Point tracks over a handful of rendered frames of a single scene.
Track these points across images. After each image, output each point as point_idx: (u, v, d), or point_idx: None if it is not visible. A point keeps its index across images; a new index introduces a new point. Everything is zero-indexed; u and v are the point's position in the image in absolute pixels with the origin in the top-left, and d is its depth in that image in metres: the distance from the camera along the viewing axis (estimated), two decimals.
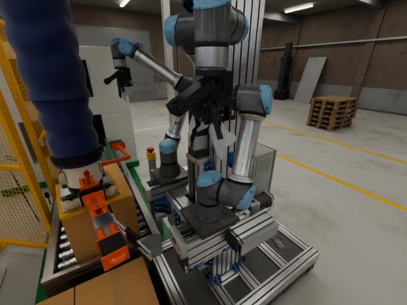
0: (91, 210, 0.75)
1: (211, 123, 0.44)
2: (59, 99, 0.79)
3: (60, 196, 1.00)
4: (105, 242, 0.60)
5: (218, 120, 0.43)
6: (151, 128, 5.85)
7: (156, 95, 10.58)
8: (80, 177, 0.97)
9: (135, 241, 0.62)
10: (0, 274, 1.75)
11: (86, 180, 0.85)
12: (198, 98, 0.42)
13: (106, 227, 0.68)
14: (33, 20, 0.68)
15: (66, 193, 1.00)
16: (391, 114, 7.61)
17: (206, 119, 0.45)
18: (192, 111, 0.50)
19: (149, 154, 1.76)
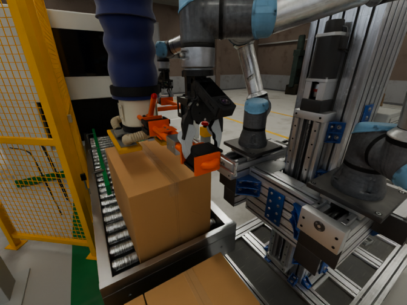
0: (162, 131, 0.67)
1: (216, 119, 0.49)
2: (134, 13, 0.73)
3: (115, 135, 0.95)
4: (192, 148, 0.51)
5: None
6: None
7: (164, 90, 10.26)
8: (138, 112, 0.90)
9: None
10: (23, 275, 1.43)
11: (152, 108, 0.77)
12: None
13: None
14: None
15: (122, 132, 0.94)
16: None
17: (215, 115, 0.48)
18: (189, 120, 0.45)
19: (205, 129, 1.44)
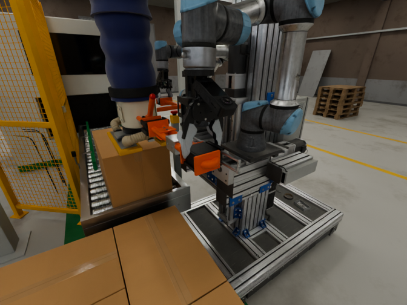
0: (162, 131, 0.67)
1: (216, 119, 0.49)
2: (129, 10, 0.72)
3: (115, 137, 0.94)
4: (191, 147, 0.50)
5: None
6: None
7: (160, 89, 10.59)
8: (137, 114, 0.90)
9: None
10: (25, 235, 1.76)
11: (151, 108, 0.77)
12: None
13: None
14: None
15: (122, 134, 0.94)
16: (397, 104, 7.62)
17: (215, 115, 0.48)
18: (189, 119, 0.45)
19: (174, 117, 1.77)
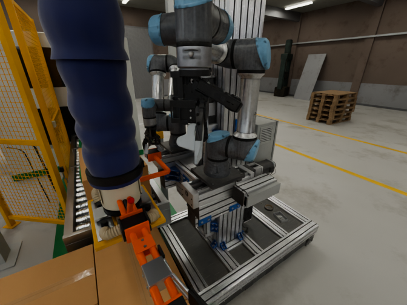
0: (138, 251, 0.59)
1: None
2: (95, 58, 0.58)
3: (94, 218, 0.86)
4: None
5: None
6: None
7: None
8: (118, 198, 0.82)
9: None
10: (16, 245, 1.85)
11: (129, 207, 0.69)
12: None
13: (161, 283, 0.51)
14: None
15: (102, 215, 0.86)
16: (390, 109, 7.71)
17: (208, 114, 0.50)
18: (203, 118, 0.43)
19: (157, 132, 1.86)
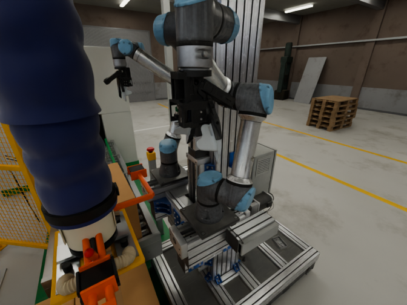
0: None
1: None
2: (52, 121, 0.48)
3: (57, 258, 0.71)
4: None
5: None
6: (151, 128, 5.85)
7: (156, 95, 10.58)
8: (83, 236, 0.66)
9: None
10: (0, 274, 1.75)
11: (90, 259, 0.53)
12: None
13: None
14: None
15: (66, 256, 0.70)
16: (391, 114, 7.61)
17: None
18: (215, 118, 0.44)
19: (149, 154, 1.76)
